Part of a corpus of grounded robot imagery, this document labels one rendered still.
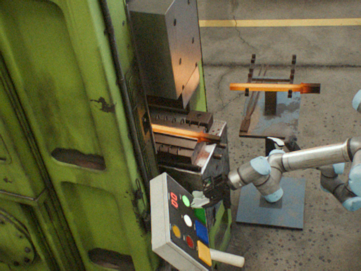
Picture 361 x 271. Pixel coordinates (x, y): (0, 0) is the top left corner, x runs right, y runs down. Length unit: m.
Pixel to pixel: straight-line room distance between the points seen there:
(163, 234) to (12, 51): 0.87
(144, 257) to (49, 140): 0.77
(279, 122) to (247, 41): 2.04
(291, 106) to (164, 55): 1.16
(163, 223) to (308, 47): 3.09
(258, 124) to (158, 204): 1.06
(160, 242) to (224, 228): 1.34
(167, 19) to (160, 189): 0.65
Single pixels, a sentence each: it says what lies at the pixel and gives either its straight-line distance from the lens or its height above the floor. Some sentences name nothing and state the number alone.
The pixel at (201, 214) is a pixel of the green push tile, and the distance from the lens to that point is 2.37.
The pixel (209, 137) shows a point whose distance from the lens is 2.66.
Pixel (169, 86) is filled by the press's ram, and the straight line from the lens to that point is 2.30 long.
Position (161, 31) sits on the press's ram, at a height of 1.69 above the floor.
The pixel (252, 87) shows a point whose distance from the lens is 2.89.
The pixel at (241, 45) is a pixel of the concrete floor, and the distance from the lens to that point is 5.00.
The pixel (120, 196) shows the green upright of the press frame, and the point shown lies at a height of 0.99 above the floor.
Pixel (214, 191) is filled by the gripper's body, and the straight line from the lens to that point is 2.23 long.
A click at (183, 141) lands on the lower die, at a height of 0.99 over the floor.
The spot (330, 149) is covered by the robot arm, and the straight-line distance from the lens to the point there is 2.22.
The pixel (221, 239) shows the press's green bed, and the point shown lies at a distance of 3.34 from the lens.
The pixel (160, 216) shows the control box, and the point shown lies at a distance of 2.15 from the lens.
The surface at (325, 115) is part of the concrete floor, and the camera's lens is 4.29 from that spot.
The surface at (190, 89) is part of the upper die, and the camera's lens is 2.47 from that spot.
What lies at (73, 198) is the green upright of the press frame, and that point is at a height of 0.83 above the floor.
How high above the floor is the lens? 2.85
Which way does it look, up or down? 43 degrees down
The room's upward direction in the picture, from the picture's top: 9 degrees counter-clockwise
